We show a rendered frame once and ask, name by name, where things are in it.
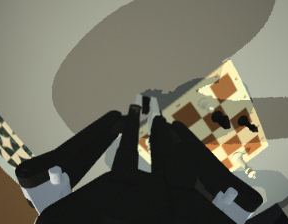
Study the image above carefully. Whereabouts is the brown and cream chessboard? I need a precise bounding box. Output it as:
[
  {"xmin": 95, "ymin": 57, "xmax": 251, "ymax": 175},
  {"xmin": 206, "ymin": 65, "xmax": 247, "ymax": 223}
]
[{"xmin": 138, "ymin": 59, "xmax": 268, "ymax": 172}]

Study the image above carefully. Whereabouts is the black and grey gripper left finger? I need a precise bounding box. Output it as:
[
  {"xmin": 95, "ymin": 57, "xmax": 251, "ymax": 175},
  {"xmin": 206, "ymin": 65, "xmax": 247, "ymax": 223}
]
[{"xmin": 15, "ymin": 94, "xmax": 142, "ymax": 224}]

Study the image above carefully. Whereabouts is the black chess piece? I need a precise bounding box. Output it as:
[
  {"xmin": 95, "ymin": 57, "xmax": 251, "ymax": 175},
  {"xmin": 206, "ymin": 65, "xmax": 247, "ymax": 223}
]
[
  {"xmin": 211, "ymin": 111, "xmax": 231, "ymax": 129},
  {"xmin": 238, "ymin": 115, "xmax": 259, "ymax": 132},
  {"xmin": 142, "ymin": 96, "xmax": 150, "ymax": 115}
]

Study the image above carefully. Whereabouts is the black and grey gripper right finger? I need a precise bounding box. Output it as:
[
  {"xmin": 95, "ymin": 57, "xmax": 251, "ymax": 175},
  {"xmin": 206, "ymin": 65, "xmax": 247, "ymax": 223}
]
[{"xmin": 148, "ymin": 97, "xmax": 263, "ymax": 224}]

